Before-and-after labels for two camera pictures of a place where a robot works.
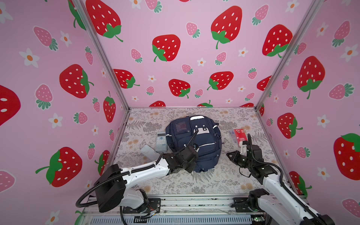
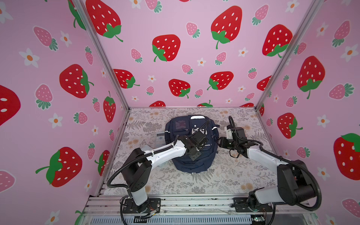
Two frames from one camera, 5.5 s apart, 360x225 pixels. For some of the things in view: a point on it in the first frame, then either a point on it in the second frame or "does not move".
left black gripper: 190,155 -> 198,138
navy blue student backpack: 200,131 does not move
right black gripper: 235,153 -> 222,141
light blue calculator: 161,141 does not move
